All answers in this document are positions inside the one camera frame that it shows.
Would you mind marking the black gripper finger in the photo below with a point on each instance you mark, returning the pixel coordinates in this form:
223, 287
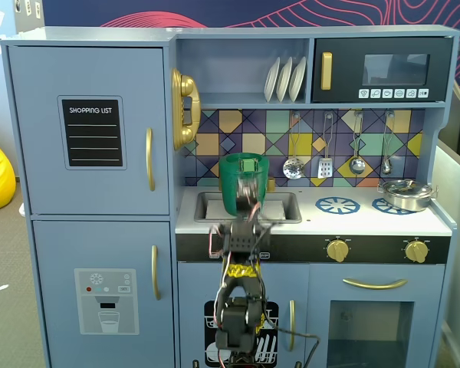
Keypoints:
255, 188
241, 187

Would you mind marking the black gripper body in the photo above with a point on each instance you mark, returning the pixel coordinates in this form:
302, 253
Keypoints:
246, 198

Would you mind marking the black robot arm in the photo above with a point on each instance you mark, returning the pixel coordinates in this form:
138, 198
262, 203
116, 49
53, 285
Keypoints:
234, 318

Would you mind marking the steel pot with lid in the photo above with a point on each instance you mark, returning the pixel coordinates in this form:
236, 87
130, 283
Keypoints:
406, 197

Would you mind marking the dark green plastic container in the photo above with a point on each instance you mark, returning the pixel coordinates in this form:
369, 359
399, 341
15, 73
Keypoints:
230, 195

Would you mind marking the gold sink tap knob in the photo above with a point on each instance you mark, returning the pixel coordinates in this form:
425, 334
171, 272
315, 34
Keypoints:
271, 184

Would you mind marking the steel skimmer utensil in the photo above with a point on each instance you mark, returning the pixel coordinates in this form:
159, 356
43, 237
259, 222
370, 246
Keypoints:
293, 168

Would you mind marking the steel slotted spatula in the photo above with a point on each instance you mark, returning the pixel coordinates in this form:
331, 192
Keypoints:
325, 168

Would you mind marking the gold toy telephone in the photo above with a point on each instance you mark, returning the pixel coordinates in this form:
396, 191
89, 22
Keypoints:
176, 115

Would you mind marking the gold stove knob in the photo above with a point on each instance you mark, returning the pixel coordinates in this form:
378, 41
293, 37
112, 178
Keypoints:
337, 250
417, 251

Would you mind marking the steel ladle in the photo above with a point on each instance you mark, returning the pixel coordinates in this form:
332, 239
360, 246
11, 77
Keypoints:
356, 165

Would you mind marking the white toy plate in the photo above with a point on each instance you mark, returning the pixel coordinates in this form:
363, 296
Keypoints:
298, 78
272, 80
284, 78

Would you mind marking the steel spoon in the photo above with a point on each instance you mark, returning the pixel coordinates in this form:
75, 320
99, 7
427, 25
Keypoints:
386, 166

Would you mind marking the black toy microwave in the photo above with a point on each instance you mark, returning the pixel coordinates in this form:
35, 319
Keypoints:
349, 69

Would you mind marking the blue wooden toy kitchen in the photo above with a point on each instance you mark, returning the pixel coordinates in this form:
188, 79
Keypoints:
42, 172

